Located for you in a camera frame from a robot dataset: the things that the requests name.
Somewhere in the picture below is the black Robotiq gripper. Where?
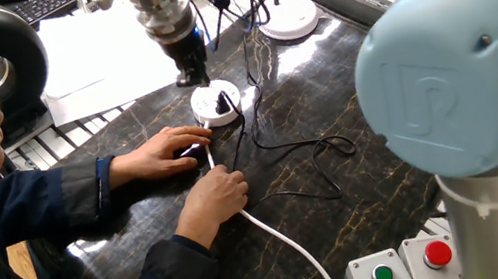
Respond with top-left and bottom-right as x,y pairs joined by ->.
158,23 -> 215,94

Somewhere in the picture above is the round white power socket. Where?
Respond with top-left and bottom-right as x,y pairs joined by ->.
186,75 -> 247,132

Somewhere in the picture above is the black lamp power cord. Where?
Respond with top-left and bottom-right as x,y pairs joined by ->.
200,3 -> 366,218

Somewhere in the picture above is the thick white socket cable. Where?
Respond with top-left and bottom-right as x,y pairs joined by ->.
182,102 -> 341,279

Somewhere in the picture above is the person's left forearm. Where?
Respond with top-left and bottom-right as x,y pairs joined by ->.
0,154 -> 128,253

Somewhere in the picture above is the person's left hand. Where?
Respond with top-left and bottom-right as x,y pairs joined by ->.
101,118 -> 221,191

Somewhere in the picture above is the person's right hand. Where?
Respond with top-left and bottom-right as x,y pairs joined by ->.
163,159 -> 260,256

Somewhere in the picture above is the white paper sheet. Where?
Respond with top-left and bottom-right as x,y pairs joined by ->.
32,0 -> 169,101
37,39 -> 187,129

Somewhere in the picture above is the black marble pattern mat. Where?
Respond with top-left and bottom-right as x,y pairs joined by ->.
0,0 -> 456,279

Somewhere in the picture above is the black keyboard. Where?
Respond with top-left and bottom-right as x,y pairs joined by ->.
10,0 -> 82,28

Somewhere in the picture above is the grey green button box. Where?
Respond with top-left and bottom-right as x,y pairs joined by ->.
339,245 -> 415,279

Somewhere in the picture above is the black gripper cable bundle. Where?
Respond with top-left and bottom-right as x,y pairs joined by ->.
188,0 -> 278,57

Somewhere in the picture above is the black round duct fan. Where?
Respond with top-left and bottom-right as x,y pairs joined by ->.
0,0 -> 61,145

